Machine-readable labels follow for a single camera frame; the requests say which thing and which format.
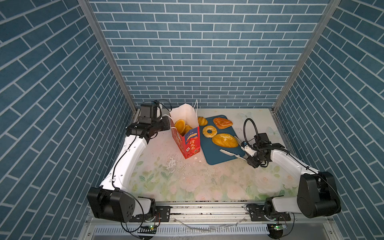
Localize small striped pumpkin bun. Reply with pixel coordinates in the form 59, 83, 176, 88
175, 119, 186, 136

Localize steel tongs with white tips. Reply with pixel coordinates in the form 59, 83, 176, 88
219, 135, 248, 159

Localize sesame covered golden bun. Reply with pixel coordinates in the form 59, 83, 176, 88
212, 134, 238, 148

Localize red white paper bag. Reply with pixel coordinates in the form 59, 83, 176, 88
170, 104, 201, 159

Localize reddish brown flaky pastry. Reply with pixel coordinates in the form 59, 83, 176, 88
213, 118, 233, 130

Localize small round striped bun back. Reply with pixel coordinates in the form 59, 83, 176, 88
198, 117, 208, 126

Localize twisted ring bread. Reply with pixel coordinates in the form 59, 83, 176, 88
203, 126, 218, 138

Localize yellow striped long roll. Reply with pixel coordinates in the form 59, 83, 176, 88
184, 125, 193, 134

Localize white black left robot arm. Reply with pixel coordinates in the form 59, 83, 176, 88
87, 101, 171, 223

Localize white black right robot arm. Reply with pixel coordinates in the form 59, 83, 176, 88
241, 134, 342, 219

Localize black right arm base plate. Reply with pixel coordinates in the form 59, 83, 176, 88
245, 204, 291, 222

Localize aluminium corner post left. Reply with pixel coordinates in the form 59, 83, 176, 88
78, 0, 137, 114

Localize aluminium corner post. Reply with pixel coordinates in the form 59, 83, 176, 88
78, 0, 137, 114
272, 0, 341, 115

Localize aluminium front rail frame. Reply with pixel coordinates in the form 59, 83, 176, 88
79, 201, 342, 240

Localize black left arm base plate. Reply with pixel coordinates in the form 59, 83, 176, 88
129, 206, 171, 223

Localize aluminium corner post right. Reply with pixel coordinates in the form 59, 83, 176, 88
272, 0, 341, 115

